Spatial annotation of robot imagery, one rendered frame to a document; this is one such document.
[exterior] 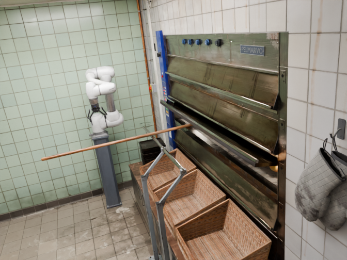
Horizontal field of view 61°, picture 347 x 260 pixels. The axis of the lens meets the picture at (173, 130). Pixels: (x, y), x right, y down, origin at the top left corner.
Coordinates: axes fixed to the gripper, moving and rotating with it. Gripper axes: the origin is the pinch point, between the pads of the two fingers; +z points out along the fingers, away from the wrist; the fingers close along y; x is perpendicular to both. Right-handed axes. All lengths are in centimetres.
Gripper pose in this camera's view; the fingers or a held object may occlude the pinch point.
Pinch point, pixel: (98, 122)
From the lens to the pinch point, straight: 311.1
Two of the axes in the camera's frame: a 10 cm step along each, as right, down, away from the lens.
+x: 2.9, 2.8, -9.2
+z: 1.4, 9.3, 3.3
